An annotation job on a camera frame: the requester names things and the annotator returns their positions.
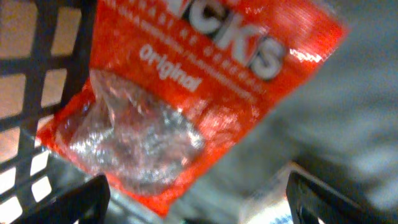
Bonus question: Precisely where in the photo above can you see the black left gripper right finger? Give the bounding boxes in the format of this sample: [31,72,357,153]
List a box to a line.
[285,171,390,224]

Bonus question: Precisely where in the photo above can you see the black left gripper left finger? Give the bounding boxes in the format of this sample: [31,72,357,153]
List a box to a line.
[15,174,110,224]

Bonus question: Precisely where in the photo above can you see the red snack bag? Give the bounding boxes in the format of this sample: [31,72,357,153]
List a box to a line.
[37,0,346,217]

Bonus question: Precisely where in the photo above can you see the grey plastic mesh basket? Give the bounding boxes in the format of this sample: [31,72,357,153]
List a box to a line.
[1,1,397,223]

